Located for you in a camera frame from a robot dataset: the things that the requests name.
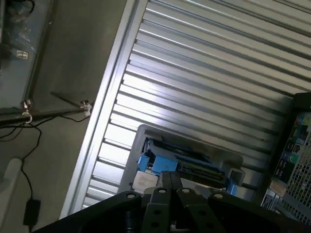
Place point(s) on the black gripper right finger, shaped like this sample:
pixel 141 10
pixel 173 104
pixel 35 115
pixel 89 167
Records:
pixel 192 208

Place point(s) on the black PC case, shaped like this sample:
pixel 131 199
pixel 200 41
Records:
pixel 295 150

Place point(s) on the grey plastic housing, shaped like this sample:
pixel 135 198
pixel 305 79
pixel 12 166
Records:
pixel 11 170

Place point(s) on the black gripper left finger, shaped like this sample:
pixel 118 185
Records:
pixel 158 208

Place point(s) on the disk in blue caddy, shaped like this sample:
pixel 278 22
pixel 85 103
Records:
pixel 167 163

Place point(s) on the silver CPU chip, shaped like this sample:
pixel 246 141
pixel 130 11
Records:
pixel 145 180

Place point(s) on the black power adapter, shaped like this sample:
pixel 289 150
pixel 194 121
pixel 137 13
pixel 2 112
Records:
pixel 31 212

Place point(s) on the grey and blue device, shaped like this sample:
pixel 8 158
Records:
pixel 139 136

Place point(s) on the black tripod stand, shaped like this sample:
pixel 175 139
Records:
pixel 48 113

